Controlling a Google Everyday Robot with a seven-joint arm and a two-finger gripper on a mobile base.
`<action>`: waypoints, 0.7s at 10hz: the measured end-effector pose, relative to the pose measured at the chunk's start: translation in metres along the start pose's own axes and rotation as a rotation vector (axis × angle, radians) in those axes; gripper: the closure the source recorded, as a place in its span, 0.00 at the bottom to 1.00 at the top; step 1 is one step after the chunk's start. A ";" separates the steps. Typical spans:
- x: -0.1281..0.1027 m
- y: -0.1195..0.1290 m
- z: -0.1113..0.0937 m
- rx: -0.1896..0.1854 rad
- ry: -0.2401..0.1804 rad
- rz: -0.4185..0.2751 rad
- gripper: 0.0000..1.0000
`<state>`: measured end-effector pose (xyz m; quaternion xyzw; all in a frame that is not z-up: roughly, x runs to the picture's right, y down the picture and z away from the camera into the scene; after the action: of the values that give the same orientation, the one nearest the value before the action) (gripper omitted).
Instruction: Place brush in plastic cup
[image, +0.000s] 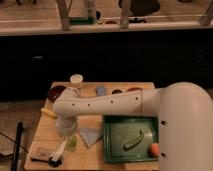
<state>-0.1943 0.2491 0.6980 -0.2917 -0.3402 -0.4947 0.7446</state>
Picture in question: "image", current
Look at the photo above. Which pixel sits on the blue rectangular block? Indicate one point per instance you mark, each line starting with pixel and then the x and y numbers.
pixel 100 90

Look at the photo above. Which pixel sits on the yellow banana toy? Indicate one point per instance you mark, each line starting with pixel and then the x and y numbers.
pixel 48 112

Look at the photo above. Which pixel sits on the dark round lid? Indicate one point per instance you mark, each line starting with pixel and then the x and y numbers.
pixel 116 91

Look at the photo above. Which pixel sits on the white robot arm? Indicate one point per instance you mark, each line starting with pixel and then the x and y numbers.
pixel 185 120

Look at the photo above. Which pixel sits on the dark red bowl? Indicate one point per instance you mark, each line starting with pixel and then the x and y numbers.
pixel 55 92

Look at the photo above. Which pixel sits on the red round lid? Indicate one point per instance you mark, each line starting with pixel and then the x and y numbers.
pixel 133 89

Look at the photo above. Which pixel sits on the clear green plastic cup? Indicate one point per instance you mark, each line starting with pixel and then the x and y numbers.
pixel 71 143

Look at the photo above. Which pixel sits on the small wooden block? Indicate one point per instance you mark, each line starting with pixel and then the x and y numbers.
pixel 41 154

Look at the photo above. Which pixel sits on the green pickle toy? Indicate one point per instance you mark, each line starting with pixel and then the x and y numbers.
pixel 134 142

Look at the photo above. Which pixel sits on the green plastic tray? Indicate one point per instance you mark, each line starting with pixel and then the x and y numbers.
pixel 118 130

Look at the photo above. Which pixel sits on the black pole beside table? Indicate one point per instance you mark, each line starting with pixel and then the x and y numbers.
pixel 16 149

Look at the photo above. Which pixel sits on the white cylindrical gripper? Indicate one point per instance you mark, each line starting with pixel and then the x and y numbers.
pixel 66 126

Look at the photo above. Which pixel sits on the white paper cup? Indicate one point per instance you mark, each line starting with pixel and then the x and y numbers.
pixel 76 80

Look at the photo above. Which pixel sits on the grey folded cloth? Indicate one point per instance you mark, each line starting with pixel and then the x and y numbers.
pixel 90 135

